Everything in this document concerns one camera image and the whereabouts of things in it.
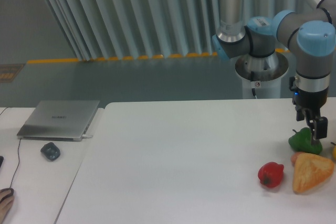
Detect yellow bell pepper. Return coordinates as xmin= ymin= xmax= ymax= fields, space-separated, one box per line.
xmin=330 ymin=142 xmax=336 ymax=161

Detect black computer mouse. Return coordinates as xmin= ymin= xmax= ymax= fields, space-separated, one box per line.
xmin=6 ymin=188 xmax=14 ymax=198

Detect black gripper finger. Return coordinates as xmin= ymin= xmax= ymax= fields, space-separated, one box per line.
xmin=312 ymin=116 xmax=328 ymax=145
xmin=303 ymin=109 xmax=315 ymax=133

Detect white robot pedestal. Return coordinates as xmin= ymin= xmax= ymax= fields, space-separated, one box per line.
xmin=235 ymin=51 xmax=289 ymax=99

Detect person's hand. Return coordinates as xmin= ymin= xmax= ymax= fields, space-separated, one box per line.
xmin=0 ymin=188 xmax=14 ymax=223

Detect robot base cable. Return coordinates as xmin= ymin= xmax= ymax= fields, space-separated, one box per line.
xmin=249 ymin=70 xmax=259 ymax=100

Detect black mouse cable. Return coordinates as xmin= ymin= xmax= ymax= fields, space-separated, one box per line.
xmin=0 ymin=107 xmax=22 ymax=188

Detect small orange potato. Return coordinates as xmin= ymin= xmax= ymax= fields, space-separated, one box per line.
xmin=290 ymin=152 xmax=303 ymax=166

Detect white pleated curtain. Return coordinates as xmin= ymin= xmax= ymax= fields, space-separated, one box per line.
xmin=45 ymin=0 xmax=312 ymax=61

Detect green bell pepper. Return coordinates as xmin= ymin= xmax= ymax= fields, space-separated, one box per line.
xmin=288 ymin=127 xmax=323 ymax=155

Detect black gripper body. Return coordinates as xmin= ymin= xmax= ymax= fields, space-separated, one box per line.
xmin=289 ymin=76 xmax=328 ymax=121

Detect red bell pepper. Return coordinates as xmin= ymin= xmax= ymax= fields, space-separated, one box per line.
xmin=258 ymin=162 xmax=284 ymax=188

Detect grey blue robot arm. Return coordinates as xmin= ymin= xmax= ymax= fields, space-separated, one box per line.
xmin=212 ymin=0 xmax=335 ymax=145

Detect silver closed laptop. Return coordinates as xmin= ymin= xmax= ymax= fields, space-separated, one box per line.
xmin=17 ymin=100 xmax=99 ymax=141

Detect orange triangular bread piece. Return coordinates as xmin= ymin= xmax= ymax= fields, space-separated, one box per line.
xmin=292 ymin=153 xmax=334 ymax=194

